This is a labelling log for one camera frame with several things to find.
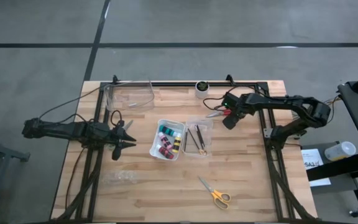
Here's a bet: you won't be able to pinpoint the yellow paint bottle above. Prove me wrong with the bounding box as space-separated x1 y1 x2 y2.
172 133 183 154

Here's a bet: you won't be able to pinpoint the clear plastic wrap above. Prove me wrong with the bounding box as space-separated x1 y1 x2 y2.
103 170 138 187

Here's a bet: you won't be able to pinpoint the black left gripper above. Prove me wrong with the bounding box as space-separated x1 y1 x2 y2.
103 119 137 162

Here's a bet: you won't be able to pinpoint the black aluminium table frame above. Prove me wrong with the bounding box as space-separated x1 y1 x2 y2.
50 81 321 223

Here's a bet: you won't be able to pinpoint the white paper sheet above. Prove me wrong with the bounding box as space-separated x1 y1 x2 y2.
301 148 332 187

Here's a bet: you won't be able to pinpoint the yellow handled scissors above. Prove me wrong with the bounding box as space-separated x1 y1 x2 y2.
197 176 231 210

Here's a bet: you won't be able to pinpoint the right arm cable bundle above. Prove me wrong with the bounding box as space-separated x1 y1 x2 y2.
323 95 343 125

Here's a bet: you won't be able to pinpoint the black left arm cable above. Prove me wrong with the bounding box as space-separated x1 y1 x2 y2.
38 81 133 125

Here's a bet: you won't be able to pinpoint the teal paint bottle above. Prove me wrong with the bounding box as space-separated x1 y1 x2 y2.
158 125 177 137

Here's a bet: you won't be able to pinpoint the small white plant pot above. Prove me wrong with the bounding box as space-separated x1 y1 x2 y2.
195 80 210 100

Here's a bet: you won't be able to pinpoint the white plastic bin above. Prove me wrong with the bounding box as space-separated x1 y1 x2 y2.
149 119 186 162

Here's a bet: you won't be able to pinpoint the red handled scissors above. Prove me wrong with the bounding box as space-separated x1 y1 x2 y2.
206 108 232 118

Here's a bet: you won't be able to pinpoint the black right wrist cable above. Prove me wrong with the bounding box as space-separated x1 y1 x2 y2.
202 86 260 112

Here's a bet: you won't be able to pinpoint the clear acrylic holder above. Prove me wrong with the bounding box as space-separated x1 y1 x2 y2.
103 80 155 113

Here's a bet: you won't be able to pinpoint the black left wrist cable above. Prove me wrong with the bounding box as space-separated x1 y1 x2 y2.
109 110 124 127

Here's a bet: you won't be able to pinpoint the red paint bottle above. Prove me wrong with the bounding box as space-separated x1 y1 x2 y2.
157 145 175 160

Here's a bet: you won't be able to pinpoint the translucent plastic bin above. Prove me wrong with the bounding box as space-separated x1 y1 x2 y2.
181 116 214 159

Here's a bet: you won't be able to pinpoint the clear plastic jar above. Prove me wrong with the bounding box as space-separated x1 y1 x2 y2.
324 141 357 162

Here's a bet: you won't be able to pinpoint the pink paint bottle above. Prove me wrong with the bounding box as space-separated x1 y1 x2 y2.
157 132 173 151

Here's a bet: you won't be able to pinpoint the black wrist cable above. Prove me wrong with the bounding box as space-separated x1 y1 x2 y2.
202 86 260 112
109 110 124 127

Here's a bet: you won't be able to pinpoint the long dark gold-ferrule paintbrush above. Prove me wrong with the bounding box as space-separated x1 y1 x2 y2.
187 128 207 156

